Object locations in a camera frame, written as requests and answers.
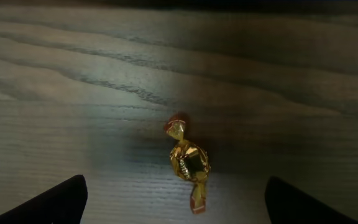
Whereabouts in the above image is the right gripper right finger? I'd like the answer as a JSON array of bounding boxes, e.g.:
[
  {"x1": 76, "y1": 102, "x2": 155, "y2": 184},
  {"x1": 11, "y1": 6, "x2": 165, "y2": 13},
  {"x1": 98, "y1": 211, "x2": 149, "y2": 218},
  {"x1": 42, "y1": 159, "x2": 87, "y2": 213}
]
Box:
[{"x1": 264, "y1": 176, "x2": 358, "y2": 224}]

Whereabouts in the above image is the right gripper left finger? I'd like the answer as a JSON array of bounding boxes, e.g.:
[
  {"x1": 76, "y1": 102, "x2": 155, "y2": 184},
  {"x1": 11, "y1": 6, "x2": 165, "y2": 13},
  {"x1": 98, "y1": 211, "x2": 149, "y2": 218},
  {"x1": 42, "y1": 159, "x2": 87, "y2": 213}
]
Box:
[{"x1": 0, "y1": 174, "x2": 89, "y2": 224}]

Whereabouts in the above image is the gold candy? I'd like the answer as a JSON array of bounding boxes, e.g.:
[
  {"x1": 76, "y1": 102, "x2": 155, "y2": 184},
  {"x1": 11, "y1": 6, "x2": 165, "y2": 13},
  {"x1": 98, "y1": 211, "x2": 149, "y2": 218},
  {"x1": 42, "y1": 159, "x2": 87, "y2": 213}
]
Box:
[{"x1": 163, "y1": 112, "x2": 211, "y2": 215}]

